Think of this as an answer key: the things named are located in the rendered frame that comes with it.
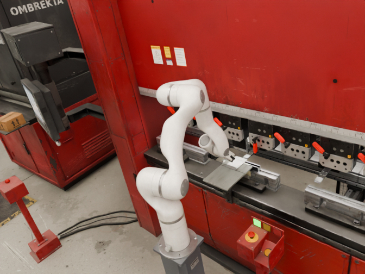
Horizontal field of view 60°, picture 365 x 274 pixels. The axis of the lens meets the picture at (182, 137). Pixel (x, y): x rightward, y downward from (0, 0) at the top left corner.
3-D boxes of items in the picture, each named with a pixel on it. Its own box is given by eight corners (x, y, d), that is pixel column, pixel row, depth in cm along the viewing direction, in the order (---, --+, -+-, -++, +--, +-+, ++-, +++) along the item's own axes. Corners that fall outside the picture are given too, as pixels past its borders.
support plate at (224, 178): (202, 181, 192) (202, 180, 191) (228, 159, 207) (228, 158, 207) (227, 191, 180) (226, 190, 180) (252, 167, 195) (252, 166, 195)
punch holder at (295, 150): (281, 154, 171) (280, 127, 163) (288, 146, 176) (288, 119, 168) (308, 161, 161) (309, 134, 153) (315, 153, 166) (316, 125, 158)
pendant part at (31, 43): (45, 134, 264) (-1, 29, 223) (73, 122, 275) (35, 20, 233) (63, 156, 226) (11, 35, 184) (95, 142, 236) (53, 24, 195)
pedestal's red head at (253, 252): (238, 255, 181) (235, 233, 172) (253, 237, 190) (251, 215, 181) (269, 274, 168) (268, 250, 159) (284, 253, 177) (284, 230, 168)
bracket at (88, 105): (65, 120, 271) (63, 113, 267) (90, 109, 285) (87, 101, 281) (90, 131, 244) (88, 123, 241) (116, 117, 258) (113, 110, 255)
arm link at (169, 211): (176, 226, 136) (165, 183, 124) (140, 217, 145) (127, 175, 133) (188, 208, 145) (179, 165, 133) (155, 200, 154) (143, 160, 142)
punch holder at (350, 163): (318, 164, 158) (319, 136, 150) (325, 156, 163) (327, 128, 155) (350, 174, 148) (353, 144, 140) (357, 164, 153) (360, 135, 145)
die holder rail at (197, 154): (158, 147, 259) (155, 137, 254) (163, 144, 262) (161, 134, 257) (205, 165, 226) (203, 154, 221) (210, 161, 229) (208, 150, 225)
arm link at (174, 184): (157, 195, 141) (190, 203, 134) (143, 194, 131) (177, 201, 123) (179, 89, 149) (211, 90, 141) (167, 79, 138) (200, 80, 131)
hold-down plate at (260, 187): (221, 178, 210) (221, 174, 209) (226, 173, 213) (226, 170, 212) (262, 193, 190) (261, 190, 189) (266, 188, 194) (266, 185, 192)
